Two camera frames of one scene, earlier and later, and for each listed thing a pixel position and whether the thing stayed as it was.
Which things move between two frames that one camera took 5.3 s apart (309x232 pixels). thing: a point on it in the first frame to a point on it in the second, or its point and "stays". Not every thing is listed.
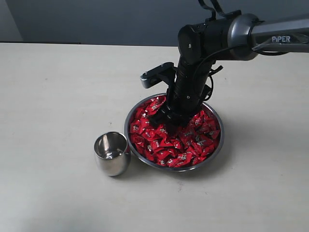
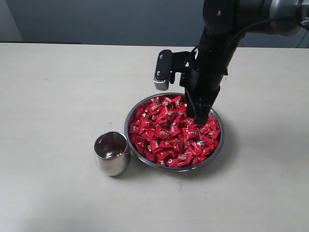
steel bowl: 193,146 stays
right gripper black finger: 172,128 to 202,111
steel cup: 112,153 stays
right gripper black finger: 158,119 to 190,109
